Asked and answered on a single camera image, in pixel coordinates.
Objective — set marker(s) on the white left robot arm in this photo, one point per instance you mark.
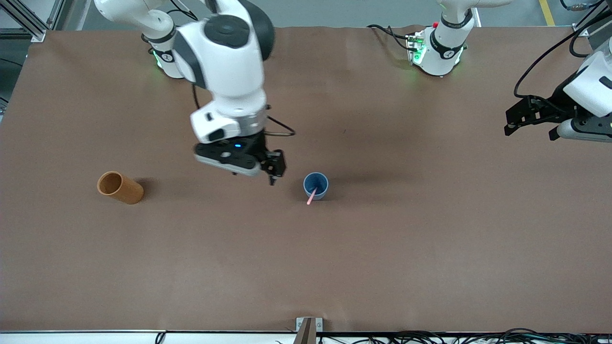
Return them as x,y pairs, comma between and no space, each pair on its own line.
442,48

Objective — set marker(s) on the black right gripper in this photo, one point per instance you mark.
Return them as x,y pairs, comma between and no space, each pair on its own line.
261,145

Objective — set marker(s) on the brown cylindrical cup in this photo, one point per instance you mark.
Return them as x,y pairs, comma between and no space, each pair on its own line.
123,189

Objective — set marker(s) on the aluminium frame profile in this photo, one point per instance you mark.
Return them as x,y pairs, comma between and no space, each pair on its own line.
29,19

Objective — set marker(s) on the blue cup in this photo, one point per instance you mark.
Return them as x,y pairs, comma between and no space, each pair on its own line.
316,184

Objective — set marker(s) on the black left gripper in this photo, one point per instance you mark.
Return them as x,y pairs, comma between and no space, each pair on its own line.
551,108

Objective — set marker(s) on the grey metal bracket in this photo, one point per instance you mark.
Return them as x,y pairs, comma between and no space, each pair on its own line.
309,326

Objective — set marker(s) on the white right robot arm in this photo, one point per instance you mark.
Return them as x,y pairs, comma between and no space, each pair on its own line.
224,67

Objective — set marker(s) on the brown table cover sheet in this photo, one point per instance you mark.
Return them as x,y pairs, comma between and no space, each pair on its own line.
334,248

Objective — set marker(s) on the pink chopstick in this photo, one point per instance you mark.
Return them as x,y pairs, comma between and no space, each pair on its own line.
311,197

